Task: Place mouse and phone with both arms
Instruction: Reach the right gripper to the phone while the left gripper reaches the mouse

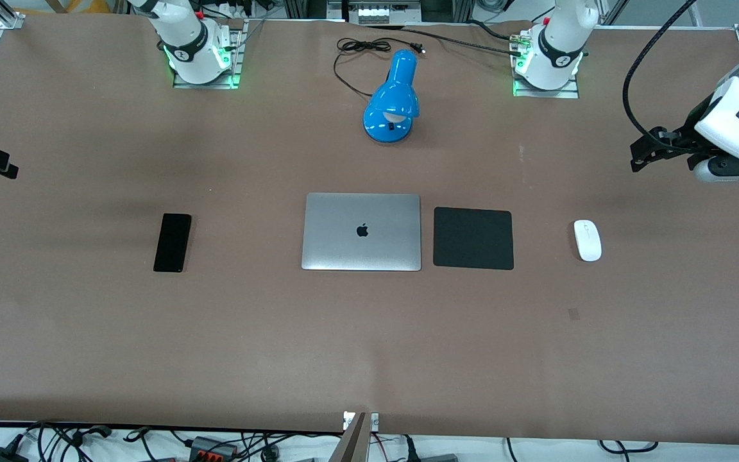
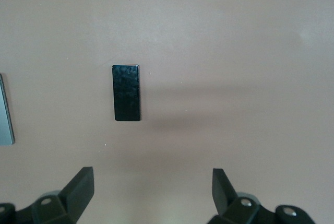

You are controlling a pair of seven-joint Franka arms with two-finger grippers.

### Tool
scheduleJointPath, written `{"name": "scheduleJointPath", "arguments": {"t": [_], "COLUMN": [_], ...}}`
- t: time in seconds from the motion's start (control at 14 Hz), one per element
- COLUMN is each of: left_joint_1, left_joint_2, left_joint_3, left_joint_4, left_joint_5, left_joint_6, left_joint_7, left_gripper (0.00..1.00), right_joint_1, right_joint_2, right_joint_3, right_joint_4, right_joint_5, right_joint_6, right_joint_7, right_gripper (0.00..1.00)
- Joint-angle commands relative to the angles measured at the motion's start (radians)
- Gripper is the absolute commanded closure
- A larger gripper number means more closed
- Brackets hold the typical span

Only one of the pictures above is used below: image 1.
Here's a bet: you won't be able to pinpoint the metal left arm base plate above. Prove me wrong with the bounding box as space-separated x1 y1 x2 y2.
511 29 581 99

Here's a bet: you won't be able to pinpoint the thin black lamp cord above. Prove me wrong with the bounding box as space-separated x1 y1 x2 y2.
334 37 426 98

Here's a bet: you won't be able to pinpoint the black mouse pad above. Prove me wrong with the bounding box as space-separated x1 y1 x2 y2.
432 207 515 271

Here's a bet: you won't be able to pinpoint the black looped cable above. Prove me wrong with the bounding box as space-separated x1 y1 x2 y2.
597 439 660 456

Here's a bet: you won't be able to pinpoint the white computer mouse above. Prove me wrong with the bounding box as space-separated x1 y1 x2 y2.
573 219 603 262

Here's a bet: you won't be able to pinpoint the grey box with orange buttons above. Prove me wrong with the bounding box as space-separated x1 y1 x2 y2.
189 436 240 462

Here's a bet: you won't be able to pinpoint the blue desk lamp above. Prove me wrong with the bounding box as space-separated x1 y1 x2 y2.
362 49 420 144

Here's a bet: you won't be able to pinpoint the black smartphone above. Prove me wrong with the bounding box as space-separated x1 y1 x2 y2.
153 213 193 274

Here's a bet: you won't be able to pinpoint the thick black table cable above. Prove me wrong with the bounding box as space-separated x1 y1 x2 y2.
402 23 527 57

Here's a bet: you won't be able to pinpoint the small metal bracket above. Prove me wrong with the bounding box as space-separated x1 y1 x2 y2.
342 411 380 431

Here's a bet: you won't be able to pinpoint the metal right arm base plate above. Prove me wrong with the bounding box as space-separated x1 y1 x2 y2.
172 19 250 90

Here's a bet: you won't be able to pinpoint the silver laptop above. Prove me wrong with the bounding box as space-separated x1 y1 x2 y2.
301 192 422 272

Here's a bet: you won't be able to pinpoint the tangled black cables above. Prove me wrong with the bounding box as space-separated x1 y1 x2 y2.
22 420 115 462

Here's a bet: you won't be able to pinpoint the wooden post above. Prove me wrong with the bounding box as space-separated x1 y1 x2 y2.
329 413 371 462

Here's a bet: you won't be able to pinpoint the white power strip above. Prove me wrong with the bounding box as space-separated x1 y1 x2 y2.
357 0 423 26

